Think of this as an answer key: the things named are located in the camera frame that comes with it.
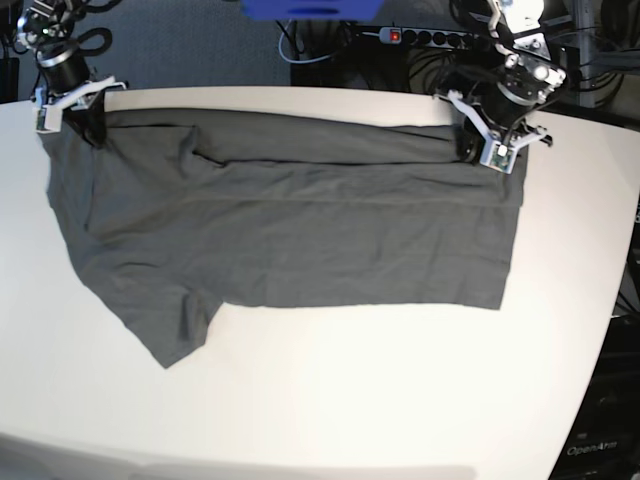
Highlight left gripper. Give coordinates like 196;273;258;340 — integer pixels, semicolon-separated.
434;82;552;164

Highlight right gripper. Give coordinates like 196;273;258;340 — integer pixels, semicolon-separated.
34;49;128;148

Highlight grey T-shirt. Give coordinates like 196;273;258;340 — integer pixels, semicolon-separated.
41;110;527;367

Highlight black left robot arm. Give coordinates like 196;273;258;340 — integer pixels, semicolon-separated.
433;1;568;174

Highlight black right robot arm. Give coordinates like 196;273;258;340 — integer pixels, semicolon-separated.
16;1;128;148

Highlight white power strip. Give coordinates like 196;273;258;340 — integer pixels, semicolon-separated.
373;27;488;50

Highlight blue plastic box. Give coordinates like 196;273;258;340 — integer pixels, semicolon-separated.
241;0;384;21

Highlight black OpenArm base box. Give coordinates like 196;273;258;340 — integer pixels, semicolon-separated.
550;315;639;479

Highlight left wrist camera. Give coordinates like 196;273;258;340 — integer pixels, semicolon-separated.
479;141;516;175

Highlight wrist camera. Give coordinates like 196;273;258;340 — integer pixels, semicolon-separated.
479;141;516;175
35;105;63;134

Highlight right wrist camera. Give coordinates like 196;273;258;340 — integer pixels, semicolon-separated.
35;105;63;134

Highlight white cable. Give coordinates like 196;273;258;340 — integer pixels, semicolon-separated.
278;19;381;65

